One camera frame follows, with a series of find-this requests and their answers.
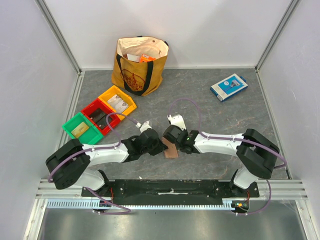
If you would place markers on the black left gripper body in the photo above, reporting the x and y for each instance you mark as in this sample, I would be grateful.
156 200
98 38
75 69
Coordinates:
155 148

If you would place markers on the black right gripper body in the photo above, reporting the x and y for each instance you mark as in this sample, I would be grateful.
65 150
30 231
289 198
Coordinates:
169 133

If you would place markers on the brown leather card holder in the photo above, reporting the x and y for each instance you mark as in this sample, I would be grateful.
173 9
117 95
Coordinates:
171 152

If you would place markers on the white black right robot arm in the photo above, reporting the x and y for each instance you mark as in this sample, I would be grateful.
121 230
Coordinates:
257 153

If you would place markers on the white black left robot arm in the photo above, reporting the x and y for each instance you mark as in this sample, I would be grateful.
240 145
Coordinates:
71 164

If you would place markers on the silver cards in yellow bin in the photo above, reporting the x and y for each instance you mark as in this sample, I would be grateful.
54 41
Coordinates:
118 104

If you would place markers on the black cards in red bin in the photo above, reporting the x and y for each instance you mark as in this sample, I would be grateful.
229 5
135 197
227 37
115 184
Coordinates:
99 117

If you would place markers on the gold card in green bin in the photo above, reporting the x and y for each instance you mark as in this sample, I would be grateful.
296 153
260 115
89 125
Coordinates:
80 129

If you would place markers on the red plastic bin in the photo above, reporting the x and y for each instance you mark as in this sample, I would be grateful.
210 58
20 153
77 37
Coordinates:
99 104

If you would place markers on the yellow plastic bin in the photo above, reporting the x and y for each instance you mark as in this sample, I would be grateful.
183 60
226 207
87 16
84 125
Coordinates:
104 97

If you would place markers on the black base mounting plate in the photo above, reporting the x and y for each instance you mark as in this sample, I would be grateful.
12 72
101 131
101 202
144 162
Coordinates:
125 188

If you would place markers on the blue razor package box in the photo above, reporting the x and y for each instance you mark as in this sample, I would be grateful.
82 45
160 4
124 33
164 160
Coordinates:
229 87

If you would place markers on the green plastic bin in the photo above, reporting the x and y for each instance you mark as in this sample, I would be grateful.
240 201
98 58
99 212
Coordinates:
92 136

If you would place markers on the yellow canvas tote bag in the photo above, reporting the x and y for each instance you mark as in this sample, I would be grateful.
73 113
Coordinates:
138 78

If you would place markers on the orange box in bag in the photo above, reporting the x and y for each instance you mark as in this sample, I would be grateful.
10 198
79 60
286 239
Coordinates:
146 58

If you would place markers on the white box in bag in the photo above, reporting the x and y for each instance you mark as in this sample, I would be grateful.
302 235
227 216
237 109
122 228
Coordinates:
133 58

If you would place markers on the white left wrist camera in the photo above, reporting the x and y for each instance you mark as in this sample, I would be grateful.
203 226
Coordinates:
143 126

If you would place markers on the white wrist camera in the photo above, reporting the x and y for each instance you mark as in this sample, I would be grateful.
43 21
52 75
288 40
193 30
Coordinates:
177 120
143 126

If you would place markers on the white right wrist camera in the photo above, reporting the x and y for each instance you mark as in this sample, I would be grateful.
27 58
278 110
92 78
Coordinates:
177 120

